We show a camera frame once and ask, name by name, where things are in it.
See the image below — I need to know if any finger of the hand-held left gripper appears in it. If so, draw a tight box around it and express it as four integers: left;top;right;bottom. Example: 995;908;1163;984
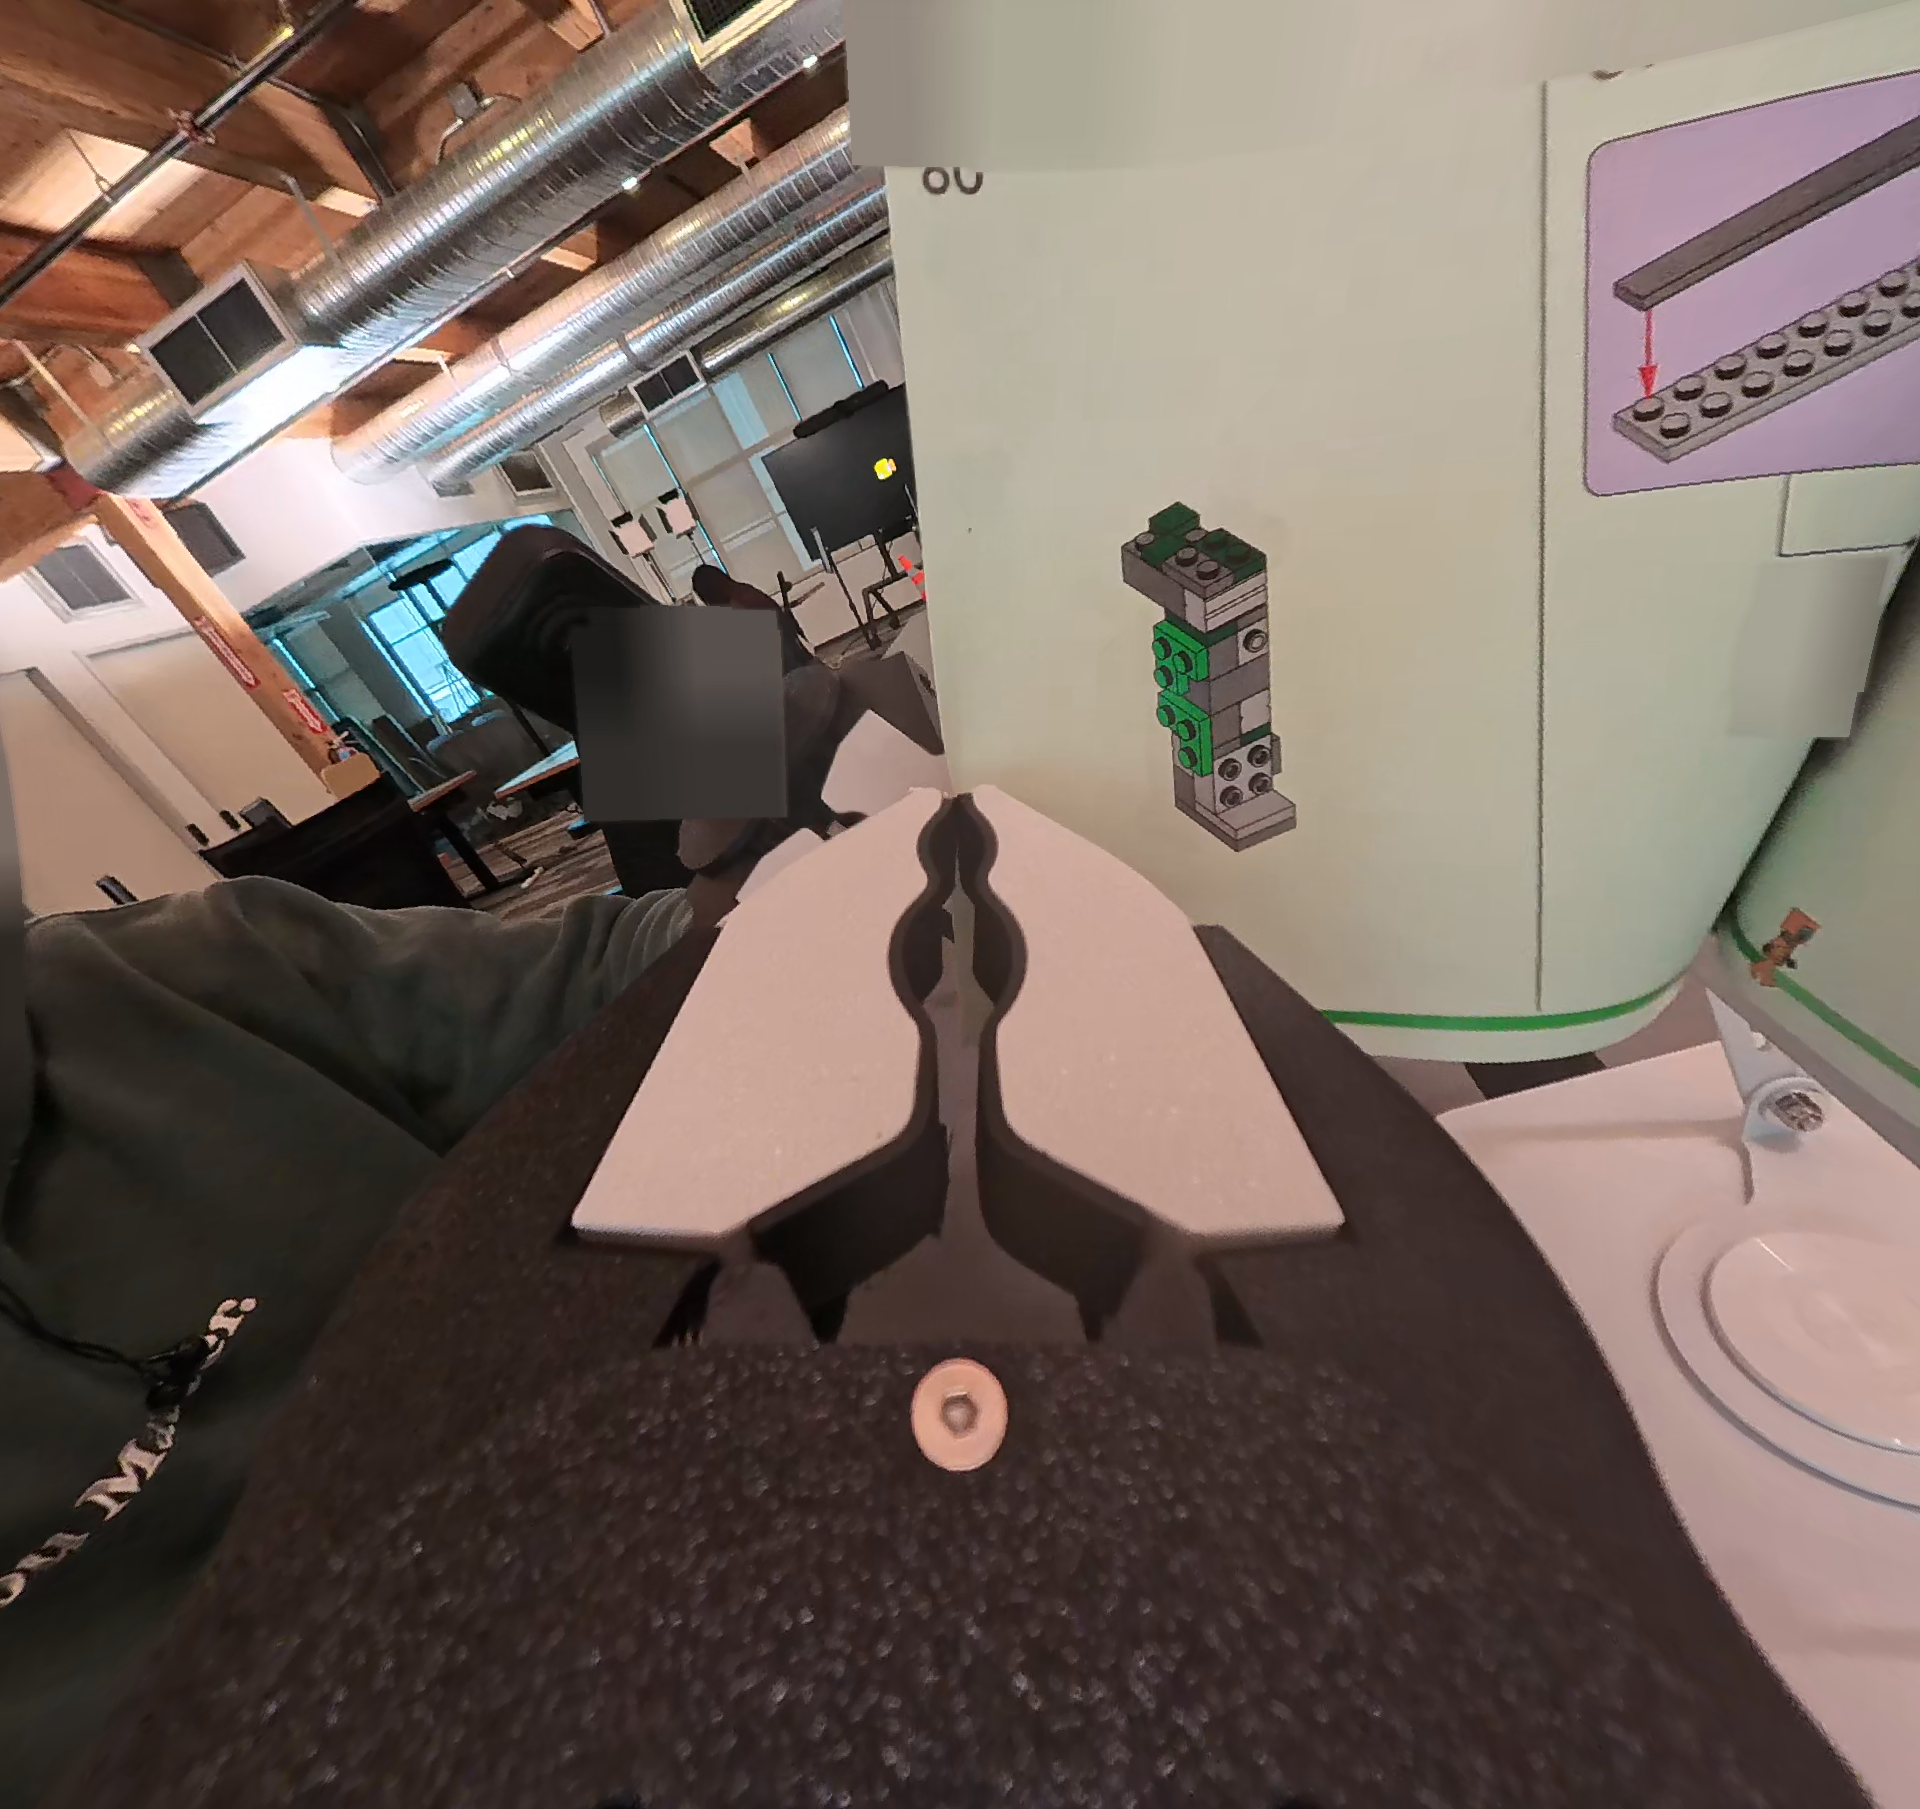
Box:
817;721;953;827
716;806;889;930

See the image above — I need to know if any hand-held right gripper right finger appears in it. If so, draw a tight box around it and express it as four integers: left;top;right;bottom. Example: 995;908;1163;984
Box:
965;782;1348;1250

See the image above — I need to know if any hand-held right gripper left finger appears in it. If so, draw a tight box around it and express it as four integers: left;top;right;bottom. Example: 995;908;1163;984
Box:
573;787;962;1250

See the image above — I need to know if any instruction booklet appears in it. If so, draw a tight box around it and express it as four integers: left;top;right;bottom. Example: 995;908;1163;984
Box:
840;0;1920;1074

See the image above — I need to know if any person's left forearm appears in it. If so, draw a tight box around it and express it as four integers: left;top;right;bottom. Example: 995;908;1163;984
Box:
194;869;705;1149

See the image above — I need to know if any large glass window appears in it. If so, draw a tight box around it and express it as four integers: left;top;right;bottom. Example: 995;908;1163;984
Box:
594;325;908;568

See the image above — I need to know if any large black display screen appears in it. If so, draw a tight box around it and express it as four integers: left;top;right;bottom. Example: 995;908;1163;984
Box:
758;383;920;554

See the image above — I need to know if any white book stand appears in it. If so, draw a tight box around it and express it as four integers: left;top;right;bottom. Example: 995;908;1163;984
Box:
1437;984;1920;1684

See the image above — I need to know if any person's dark green shirt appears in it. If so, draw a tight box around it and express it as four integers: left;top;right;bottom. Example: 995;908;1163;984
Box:
0;879;452;1809

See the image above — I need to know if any wooden post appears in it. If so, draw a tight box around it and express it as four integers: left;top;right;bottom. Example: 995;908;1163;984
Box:
45;463;355;788

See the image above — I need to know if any slim silver ventilation duct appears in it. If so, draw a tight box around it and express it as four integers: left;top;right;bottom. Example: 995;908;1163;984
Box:
330;142;904;492

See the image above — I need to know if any large silver ventilation duct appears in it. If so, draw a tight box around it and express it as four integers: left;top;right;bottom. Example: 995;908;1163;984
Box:
60;0;848;492

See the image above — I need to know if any black drawstring cord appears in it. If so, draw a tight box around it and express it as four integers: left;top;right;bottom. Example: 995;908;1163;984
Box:
0;1276;206;1408

